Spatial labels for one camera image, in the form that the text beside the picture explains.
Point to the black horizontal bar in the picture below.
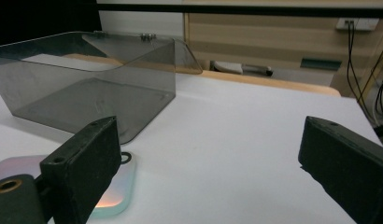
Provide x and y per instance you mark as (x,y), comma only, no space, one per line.
(242,10)

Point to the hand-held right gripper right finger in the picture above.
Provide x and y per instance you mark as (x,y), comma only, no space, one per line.
(351,161)

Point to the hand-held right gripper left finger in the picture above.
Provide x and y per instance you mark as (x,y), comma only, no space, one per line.
(87,161)

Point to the black curtain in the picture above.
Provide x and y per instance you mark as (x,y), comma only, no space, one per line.
(40,18)

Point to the green flat box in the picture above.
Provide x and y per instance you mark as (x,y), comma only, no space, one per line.
(320,63)

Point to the white power strip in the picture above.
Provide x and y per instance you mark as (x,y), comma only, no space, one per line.
(364,24)

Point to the white device with black tip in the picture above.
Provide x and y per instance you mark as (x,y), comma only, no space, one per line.
(230,67)

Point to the smoked transparent acrylic box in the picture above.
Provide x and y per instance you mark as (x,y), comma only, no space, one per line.
(96,93)

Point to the light wooden cabinet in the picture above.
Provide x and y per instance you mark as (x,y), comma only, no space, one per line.
(258,37)

